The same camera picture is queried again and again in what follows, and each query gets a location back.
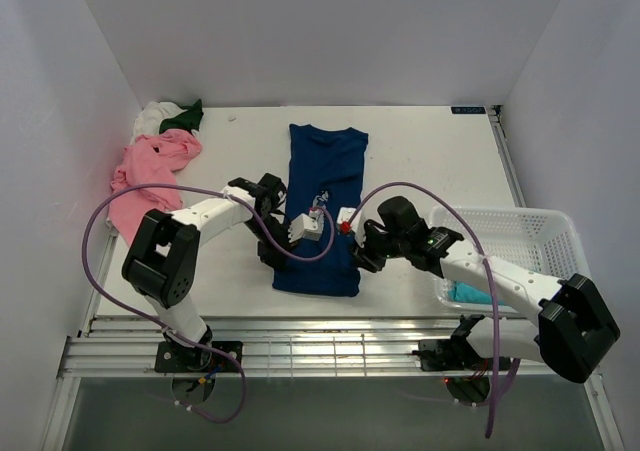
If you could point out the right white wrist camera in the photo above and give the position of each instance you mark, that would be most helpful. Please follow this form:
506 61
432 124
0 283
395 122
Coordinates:
349 222

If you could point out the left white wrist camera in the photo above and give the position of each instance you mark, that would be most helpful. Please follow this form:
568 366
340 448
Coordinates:
306 227

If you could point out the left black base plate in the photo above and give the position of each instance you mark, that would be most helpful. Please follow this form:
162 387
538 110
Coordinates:
172 358

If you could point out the blue label sticker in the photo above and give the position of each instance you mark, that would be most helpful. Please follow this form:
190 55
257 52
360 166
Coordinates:
468 110

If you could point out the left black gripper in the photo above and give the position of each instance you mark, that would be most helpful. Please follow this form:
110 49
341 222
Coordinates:
272 256

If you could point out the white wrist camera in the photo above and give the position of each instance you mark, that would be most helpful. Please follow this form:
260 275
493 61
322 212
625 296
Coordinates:
349 222
306 227

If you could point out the white t-shirt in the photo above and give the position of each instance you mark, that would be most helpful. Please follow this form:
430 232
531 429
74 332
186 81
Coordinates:
150 118

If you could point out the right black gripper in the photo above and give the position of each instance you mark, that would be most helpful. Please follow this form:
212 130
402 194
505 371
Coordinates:
360 254

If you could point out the rolled turquoise t-shirt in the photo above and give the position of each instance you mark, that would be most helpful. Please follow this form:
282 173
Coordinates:
463 293

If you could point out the dark green t-shirt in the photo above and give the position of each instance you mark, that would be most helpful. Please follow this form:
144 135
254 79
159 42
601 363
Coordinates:
188 119

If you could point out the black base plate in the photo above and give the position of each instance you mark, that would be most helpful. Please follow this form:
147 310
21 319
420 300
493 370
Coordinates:
172 358
445 355

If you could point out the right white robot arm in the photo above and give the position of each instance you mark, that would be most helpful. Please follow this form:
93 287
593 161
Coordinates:
564 323

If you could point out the navy blue printed t-shirt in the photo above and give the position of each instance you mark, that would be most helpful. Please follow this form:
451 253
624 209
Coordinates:
326 169

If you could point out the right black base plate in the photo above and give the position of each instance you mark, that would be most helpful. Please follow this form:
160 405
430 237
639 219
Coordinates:
445 355

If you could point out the pink t-shirt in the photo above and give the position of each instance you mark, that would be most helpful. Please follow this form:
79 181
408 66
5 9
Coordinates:
152 161

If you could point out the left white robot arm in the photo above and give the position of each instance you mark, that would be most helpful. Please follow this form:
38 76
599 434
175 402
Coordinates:
162 257

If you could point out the white plastic basket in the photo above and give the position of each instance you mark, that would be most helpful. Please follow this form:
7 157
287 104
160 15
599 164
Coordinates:
542 241

